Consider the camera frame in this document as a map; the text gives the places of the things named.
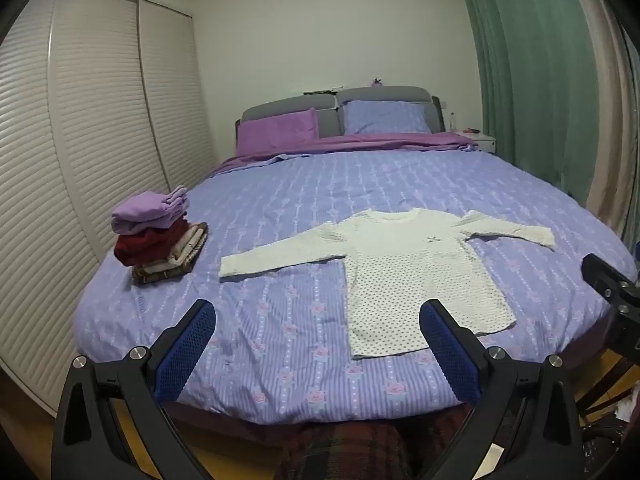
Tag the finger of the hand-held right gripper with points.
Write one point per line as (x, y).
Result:
(612, 280)

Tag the floral striped pillow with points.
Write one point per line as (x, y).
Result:
(385, 116)

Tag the cream folded garment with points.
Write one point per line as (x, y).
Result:
(189, 245)

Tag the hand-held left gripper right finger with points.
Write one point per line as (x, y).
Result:
(450, 355)

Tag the green curtain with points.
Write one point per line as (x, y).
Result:
(525, 85)

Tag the small purple ornament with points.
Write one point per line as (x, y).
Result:
(377, 81)

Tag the dark plaid cloth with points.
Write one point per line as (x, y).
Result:
(360, 452)

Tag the purple folded garment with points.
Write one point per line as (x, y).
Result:
(147, 210)

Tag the dark red folded garment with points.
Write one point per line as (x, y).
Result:
(145, 247)

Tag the dark wooden furniture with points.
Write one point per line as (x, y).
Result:
(605, 385)

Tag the clear bottle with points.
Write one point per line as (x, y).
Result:
(452, 122)

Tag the brown patterned folded garment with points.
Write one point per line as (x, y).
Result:
(160, 275)

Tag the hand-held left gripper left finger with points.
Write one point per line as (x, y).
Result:
(185, 355)

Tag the purple bed sheet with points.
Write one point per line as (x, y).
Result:
(380, 141)

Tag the dark flat object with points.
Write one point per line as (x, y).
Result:
(317, 92)

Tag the floral striped bed blanket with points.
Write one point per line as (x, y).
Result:
(300, 195)

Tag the white nightstand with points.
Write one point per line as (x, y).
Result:
(482, 142)

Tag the white louvred wardrobe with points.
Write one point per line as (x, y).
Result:
(75, 135)

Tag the beige curtain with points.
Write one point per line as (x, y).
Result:
(612, 135)

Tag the purple pillow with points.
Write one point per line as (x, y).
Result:
(277, 130)

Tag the white dotted long-sleeve shirt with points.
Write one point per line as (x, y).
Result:
(415, 270)

